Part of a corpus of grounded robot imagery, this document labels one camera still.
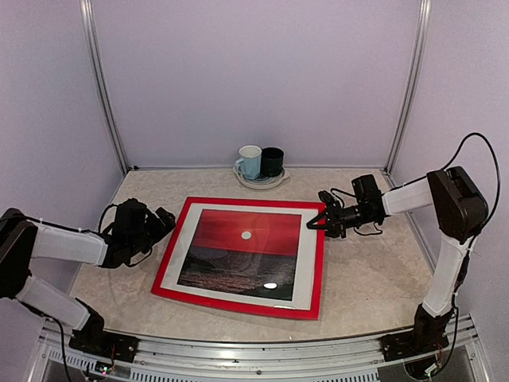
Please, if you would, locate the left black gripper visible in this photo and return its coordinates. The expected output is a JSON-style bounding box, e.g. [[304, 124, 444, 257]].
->
[[127, 207, 176, 256]]

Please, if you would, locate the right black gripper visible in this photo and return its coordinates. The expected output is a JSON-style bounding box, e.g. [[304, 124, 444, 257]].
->
[[308, 201, 375, 238]]

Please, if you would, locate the white mat board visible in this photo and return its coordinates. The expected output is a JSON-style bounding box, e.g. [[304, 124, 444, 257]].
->
[[159, 201, 317, 311]]

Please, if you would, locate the red and dark photo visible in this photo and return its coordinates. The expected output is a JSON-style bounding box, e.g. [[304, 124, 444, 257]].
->
[[177, 209, 301, 301]]

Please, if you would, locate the red and wood picture frame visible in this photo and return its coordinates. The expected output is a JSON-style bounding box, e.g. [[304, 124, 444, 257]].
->
[[150, 196, 326, 322]]

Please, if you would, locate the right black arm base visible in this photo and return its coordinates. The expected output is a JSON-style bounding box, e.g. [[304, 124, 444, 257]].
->
[[380, 304, 453, 362]]

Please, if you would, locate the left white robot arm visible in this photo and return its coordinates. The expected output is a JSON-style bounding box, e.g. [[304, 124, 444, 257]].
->
[[1, 198, 176, 354]]

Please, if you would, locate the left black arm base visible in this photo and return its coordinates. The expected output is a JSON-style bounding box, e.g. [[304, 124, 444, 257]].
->
[[69, 299, 139, 363]]

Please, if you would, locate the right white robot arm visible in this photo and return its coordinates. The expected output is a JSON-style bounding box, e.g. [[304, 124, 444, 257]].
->
[[306, 166, 488, 318]]

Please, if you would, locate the white plate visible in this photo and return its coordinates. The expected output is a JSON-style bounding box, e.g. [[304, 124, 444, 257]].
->
[[232, 167, 290, 191]]

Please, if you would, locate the dark green mug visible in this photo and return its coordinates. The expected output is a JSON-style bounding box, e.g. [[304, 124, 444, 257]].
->
[[260, 147, 284, 177]]

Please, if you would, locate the light blue mug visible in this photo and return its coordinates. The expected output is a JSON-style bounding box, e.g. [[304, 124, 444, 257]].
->
[[234, 145, 262, 180]]

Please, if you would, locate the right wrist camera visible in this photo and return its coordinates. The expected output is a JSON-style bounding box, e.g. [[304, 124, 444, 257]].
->
[[318, 190, 344, 209]]

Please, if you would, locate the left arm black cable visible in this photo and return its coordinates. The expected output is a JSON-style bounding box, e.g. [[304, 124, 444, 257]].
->
[[97, 202, 120, 236]]

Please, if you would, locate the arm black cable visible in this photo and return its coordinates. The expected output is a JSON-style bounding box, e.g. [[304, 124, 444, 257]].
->
[[445, 133, 501, 240], [97, 202, 120, 236]]

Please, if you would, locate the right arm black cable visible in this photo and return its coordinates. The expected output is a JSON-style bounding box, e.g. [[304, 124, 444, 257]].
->
[[445, 133, 501, 240]]

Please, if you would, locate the left aluminium corner post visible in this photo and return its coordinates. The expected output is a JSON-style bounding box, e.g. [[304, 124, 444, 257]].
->
[[80, 0, 130, 176]]

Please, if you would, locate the aluminium corner post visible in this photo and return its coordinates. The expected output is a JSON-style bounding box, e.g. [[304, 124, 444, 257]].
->
[[384, 0, 432, 175], [80, 0, 130, 176]]

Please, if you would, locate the right aluminium corner post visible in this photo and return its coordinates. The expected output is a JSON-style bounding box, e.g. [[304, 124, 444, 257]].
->
[[384, 0, 432, 175]]

